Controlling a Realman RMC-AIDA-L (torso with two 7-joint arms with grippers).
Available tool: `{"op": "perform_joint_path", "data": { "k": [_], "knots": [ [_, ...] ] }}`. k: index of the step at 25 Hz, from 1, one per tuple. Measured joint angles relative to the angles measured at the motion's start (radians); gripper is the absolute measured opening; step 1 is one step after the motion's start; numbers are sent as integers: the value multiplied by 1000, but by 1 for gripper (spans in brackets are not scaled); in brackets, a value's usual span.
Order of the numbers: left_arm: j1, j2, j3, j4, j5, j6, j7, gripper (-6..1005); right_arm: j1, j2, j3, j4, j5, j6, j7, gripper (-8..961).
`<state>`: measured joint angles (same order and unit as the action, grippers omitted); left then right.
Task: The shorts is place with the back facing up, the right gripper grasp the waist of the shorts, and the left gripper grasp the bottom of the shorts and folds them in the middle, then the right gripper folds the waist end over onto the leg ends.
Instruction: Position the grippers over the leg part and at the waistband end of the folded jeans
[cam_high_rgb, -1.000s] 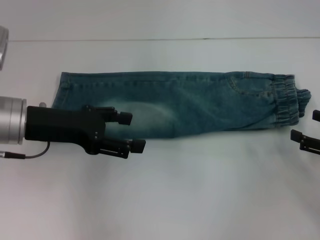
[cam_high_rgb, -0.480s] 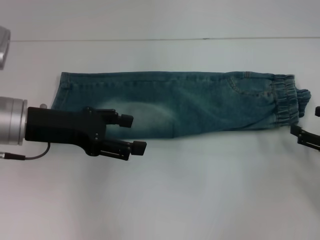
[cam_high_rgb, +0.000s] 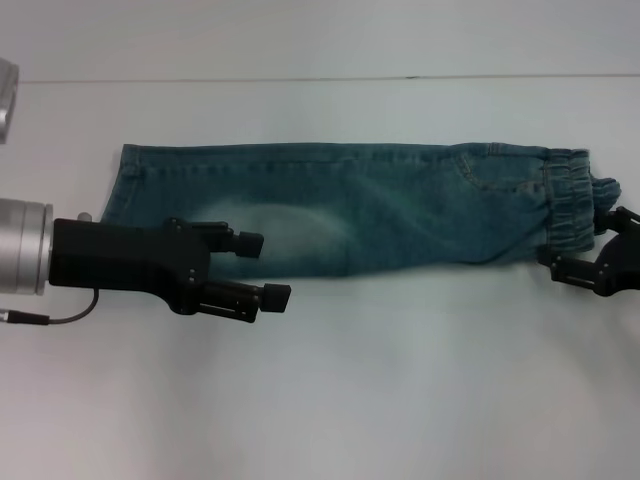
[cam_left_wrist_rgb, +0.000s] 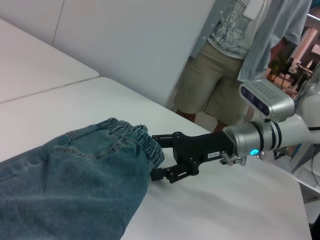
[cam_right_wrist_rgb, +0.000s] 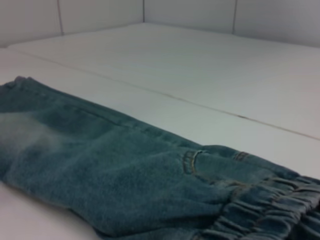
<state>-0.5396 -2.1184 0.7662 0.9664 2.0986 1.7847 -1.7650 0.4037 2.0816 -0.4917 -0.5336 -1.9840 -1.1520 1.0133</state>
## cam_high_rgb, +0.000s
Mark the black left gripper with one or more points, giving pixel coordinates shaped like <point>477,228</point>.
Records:
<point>125,260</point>

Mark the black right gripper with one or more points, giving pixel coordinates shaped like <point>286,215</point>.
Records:
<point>620,265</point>

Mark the blue denim shorts with print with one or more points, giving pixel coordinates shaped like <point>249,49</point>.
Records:
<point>375,210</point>

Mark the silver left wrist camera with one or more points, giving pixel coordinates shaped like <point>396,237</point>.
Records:
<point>7,100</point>

